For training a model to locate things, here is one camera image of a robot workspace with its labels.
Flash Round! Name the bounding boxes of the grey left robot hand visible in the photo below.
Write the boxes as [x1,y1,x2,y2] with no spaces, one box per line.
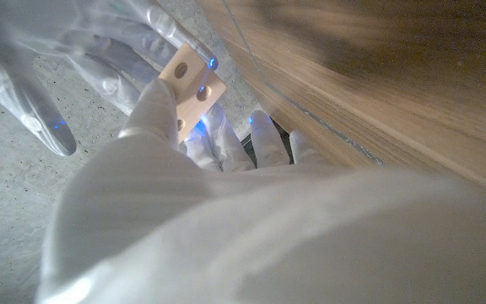
[34,78,486,304]

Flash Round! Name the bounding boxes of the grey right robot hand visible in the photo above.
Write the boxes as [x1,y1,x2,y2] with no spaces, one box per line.
[0,0,219,157]

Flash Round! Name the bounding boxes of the small wooden block with holes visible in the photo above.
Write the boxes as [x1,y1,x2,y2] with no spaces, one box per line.
[158,41,228,143]

